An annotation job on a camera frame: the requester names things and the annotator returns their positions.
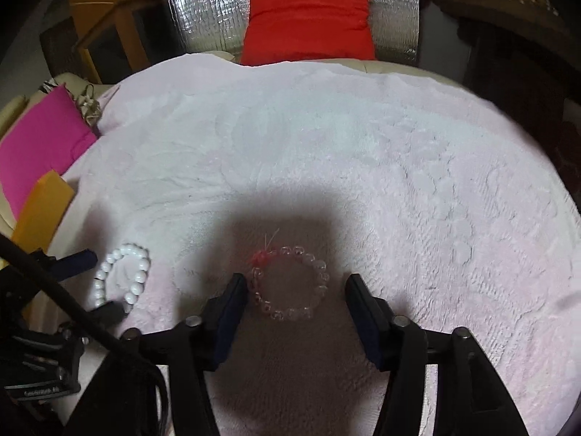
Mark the dark wooden shelf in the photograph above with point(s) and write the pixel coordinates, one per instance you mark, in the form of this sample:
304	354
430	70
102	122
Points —
499	45

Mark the metal key bunch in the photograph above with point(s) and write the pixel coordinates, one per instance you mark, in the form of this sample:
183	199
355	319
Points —
90	111

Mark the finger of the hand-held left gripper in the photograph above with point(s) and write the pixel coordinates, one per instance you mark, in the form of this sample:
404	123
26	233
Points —
77	260
109	312

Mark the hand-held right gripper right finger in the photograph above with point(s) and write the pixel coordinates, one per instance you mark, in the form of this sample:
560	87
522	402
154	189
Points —
367	322

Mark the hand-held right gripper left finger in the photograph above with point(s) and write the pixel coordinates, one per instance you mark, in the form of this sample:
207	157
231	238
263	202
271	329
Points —
227	322

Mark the pale pink towel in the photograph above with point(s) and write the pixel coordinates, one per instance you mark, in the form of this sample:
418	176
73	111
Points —
363	168

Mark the wooden chair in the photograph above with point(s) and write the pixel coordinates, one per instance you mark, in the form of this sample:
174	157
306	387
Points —
122	22

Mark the magenta cloth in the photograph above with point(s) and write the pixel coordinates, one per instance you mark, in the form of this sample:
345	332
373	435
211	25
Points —
41	145

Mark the red cushion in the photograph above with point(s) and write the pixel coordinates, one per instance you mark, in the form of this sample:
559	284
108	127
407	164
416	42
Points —
308	18

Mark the dark wicker chair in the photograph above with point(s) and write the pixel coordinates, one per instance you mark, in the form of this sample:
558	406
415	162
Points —
63	50

